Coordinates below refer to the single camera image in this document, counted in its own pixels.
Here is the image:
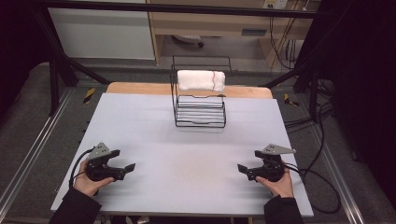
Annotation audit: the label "left hand-held gripper cable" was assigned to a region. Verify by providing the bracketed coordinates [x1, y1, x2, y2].
[68, 147, 94, 189]

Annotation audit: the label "white cabinet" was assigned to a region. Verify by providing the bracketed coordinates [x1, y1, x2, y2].
[48, 7, 156, 61]

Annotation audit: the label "light wooden desk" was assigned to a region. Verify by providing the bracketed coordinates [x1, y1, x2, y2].
[145, 0, 322, 68]

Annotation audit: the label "hanging cables under desk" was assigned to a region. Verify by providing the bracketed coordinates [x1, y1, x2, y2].
[268, 15, 305, 71]

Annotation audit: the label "white table board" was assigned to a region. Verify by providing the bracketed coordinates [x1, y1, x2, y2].
[49, 92, 315, 218]

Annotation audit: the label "aluminium floor rail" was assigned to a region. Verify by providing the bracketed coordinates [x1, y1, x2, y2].
[0, 88, 75, 213]
[311, 124, 366, 224]

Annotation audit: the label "right hand-held gripper cable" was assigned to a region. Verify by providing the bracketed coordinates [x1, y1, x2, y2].
[283, 161, 342, 216]

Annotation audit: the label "black metal frame bar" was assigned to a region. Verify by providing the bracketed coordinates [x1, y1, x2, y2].
[38, 0, 326, 20]

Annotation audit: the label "black metal frame stand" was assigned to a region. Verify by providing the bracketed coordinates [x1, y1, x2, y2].
[262, 60, 322, 123]
[31, 8, 112, 117]

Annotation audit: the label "white wall socket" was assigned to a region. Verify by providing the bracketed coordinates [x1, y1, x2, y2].
[262, 0, 290, 10]

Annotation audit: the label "person's right hand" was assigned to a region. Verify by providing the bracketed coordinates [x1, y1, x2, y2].
[255, 169, 295, 199]

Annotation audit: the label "person's left hand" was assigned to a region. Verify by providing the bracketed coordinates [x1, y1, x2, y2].
[73, 160, 116, 198]

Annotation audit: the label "hand-held gripper cable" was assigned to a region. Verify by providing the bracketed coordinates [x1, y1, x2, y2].
[68, 147, 94, 189]
[283, 161, 342, 216]

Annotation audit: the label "wooden table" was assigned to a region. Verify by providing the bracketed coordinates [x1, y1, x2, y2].
[106, 81, 274, 100]

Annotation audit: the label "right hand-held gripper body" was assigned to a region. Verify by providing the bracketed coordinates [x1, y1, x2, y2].
[247, 143, 297, 183]

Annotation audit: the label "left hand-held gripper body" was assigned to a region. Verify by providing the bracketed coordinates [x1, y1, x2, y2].
[84, 142, 127, 183]

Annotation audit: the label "bundle of black floor cables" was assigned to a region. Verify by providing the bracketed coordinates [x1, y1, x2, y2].
[284, 101, 334, 133]

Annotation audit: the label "white towel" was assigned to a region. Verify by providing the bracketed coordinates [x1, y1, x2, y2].
[177, 69, 227, 93]

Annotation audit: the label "black wire rack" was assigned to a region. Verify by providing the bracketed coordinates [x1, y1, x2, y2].
[169, 54, 233, 129]

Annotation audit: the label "white chair base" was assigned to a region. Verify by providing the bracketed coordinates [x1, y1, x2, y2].
[172, 34, 205, 49]

